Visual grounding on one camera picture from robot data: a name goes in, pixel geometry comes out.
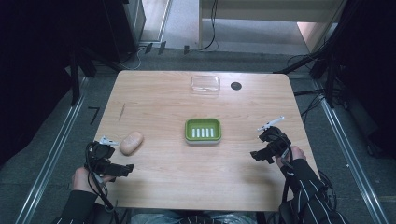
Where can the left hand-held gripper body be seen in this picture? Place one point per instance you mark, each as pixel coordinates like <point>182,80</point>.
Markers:
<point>101,154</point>

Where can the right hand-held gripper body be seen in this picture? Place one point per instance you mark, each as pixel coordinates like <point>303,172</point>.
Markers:
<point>275,144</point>

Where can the person's right hand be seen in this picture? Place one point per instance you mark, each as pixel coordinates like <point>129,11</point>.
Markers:
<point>296,154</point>

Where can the person's left hand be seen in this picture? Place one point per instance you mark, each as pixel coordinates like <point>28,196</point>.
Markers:
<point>81,181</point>

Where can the black round table grommet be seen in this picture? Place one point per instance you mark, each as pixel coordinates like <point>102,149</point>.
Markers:
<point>236,86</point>

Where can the green soap dish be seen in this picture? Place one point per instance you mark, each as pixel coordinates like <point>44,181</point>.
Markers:
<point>203,132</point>

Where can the black metal stand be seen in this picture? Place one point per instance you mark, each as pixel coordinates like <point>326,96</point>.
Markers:
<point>330,71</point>
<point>74,77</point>

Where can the clear plastic container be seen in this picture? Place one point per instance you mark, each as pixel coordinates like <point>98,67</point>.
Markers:
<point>205,84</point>

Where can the black plug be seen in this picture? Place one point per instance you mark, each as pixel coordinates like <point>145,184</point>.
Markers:
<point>162,47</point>
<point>148,48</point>

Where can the dark cabinet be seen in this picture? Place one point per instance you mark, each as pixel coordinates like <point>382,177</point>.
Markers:
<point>126,28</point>

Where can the metal floor rail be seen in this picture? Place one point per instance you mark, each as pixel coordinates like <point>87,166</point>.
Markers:
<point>353,161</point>
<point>51,158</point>

